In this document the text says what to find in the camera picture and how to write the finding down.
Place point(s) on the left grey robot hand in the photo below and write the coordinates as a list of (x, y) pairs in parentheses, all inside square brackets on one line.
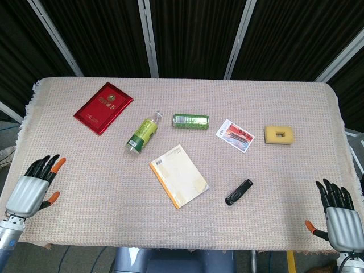
[(25, 193)]

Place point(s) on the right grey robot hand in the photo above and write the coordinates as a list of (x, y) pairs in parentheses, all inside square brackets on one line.
[(342, 227)]

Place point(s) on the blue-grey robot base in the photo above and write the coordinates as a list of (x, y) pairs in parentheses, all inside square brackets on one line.
[(170, 263)]

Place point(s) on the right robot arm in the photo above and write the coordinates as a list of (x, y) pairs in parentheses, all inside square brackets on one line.
[(357, 263)]

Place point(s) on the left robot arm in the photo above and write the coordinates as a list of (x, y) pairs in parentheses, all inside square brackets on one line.
[(8, 239)]

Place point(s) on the cream orange-spined notebook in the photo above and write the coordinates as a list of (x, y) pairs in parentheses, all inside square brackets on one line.
[(179, 176)]

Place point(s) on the beige woven tablecloth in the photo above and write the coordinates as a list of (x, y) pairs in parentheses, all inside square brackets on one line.
[(85, 185)]

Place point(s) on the red foil booklet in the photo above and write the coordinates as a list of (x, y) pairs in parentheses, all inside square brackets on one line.
[(102, 109)]

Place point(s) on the yellow sponge with hole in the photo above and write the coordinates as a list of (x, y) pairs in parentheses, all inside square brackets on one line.
[(270, 136)]

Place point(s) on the green label plastic bottle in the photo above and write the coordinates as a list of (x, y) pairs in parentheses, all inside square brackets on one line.
[(142, 133)]

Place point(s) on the black partition panel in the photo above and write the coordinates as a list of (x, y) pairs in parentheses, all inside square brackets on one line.
[(352, 94), (196, 37), (99, 34), (293, 37), (20, 51)]

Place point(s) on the red picture postcard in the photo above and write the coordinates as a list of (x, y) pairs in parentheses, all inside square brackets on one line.
[(234, 136)]

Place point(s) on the green drink can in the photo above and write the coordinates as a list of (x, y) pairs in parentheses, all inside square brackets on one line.
[(190, 121)]

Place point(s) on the grey partition post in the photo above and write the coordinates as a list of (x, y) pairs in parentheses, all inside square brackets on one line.
[(341, 61), (10, 111), (148, 38), (239, 39), (55, 38)]

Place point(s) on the grey metal frame bar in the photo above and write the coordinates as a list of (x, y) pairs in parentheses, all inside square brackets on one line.
[(354, 133)]

